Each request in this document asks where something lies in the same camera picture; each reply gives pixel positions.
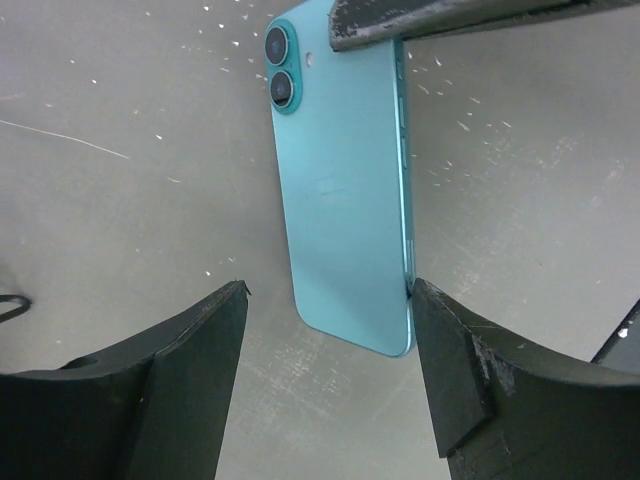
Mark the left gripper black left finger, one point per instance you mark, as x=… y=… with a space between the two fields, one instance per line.
x=152 y=406

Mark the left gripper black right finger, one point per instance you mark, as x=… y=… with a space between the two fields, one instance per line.
x=505 y=407

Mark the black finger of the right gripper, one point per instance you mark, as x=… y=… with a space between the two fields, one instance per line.
x=359 y=24

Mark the teal smartphone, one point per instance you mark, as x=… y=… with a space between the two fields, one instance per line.
x=341 y=137

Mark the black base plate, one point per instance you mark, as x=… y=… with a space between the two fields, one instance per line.
x=619 y=334

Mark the black wire basket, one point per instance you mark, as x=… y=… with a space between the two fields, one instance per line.
x=20 y=305

